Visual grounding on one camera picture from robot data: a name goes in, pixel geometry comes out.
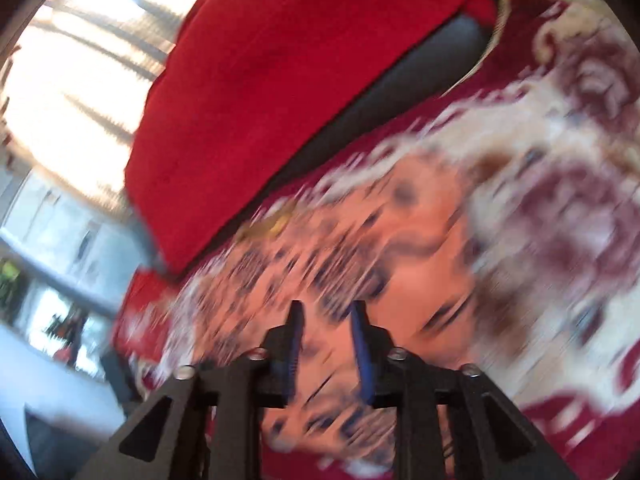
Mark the floral plush blanket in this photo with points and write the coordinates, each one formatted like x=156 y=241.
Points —
x=545 y=132

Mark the patterned window curtain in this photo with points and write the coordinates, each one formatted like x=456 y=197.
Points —
x=73 y=88

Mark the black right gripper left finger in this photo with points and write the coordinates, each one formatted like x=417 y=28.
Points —
x=204 y=421

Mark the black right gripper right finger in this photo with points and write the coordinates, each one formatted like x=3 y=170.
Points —
x=449 y=423

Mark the red blanket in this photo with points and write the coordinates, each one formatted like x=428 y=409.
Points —
x=247 y=84

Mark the dark grey sofa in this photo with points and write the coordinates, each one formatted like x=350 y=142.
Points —
x=427 y=69

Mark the orange floral garment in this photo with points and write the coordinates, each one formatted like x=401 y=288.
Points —
x=395 y=243

